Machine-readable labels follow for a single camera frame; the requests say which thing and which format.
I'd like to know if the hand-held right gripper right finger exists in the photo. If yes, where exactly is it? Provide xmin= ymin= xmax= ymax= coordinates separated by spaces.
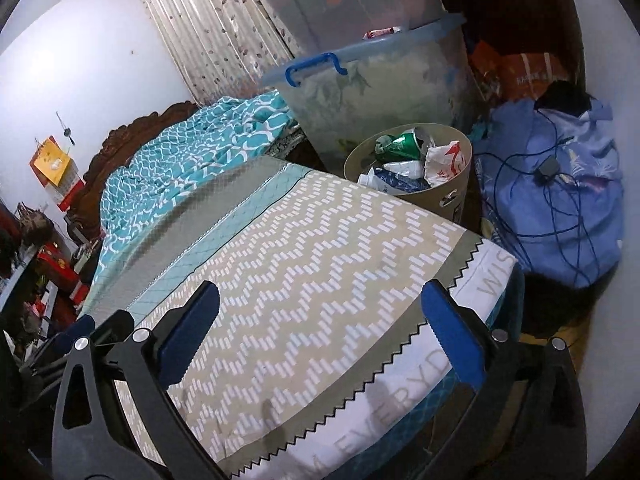
xmin=421 ymin=280 xmax=588 ymax=480

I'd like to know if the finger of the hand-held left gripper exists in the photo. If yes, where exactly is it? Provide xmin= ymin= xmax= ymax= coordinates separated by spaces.
xmin=20 ymin=316 xmax=96 ymax=376

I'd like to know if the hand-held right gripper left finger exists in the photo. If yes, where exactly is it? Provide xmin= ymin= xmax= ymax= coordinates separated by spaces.
xmin=52 ymin=280 xmax=231 ymax=480

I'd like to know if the beige round trash bin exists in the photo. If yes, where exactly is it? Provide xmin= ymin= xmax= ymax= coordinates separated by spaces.
xmin=343 ymin=124 xmax=473 ymax=226

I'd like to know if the dark blue milk carton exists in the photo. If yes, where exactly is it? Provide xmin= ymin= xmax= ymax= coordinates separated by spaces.
xmin=372 ymin=165 xmax=431 ymax=193

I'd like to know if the white and red plastic bag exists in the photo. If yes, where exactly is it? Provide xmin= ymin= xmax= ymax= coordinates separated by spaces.
xmin=424 ymin=140 xmax=468 ymax=188

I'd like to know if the crushed green can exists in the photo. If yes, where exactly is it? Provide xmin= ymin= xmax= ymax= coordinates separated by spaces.
xmin=375 ymin=130 xmax=426 ymax=163

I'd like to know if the red gift bag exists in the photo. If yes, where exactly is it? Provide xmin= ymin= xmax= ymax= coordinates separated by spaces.
xmin=37 ymin=242 xmax=88 ymax=306

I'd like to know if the brown handbag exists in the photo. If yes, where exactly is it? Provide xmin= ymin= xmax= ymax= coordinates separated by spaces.
xmin=15 ymin=201 xmax=58 ymax=251

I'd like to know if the beige zigzag bedsheet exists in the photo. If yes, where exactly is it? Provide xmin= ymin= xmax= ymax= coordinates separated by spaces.
xmin=82 ymin=155 xmax=483 ymax=476

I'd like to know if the blue cloth bundle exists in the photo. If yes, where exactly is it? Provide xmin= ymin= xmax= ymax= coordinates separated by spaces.
xmin=472 ymin=95 xmax=625 ymax=291

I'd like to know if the teal patterned quilt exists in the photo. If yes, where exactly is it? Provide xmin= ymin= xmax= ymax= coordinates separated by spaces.
xmin=80 ymin=91 xmax=301 ymax=306

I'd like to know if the carved wooden headboard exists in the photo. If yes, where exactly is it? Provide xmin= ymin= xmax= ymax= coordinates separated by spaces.
xmin=65 ymin=100 xmax=198 ymax=241

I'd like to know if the black garment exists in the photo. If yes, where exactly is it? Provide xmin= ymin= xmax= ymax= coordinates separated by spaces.
xmin=534 ymin=80 xmax=593 ymax=113

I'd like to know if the orange plastic bag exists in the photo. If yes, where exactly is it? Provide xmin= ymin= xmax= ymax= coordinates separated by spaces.
xmin=470 ymin=40 xmax=571 ymax=106

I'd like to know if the beige leaf print curtain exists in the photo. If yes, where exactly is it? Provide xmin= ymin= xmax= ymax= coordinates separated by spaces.
xmin=129 ymin=0 xmax=301 ymax=106

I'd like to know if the clear storage box blue lid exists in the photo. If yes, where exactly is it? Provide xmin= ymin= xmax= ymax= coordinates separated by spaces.
xmin=242 ymin=0 xmax=448 ymax=41

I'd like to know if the red and yellow wall calendar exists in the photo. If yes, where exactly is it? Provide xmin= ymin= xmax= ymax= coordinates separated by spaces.
xmin=29 ymin=136 xmax=82 ymax=212

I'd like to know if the black cable with charger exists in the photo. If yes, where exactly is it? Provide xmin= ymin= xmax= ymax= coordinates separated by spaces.
xmin=492 ymin=105 xmax=621 ymax=286

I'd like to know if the black wall pendant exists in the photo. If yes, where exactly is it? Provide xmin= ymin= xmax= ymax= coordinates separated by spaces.
xmin=55 ymin=112 xmax=77 ymax=147

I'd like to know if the clear storage box blue handle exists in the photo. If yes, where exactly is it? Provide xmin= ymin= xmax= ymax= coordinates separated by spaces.
xmin=260 ymin=12 xmax=483 ymax=176

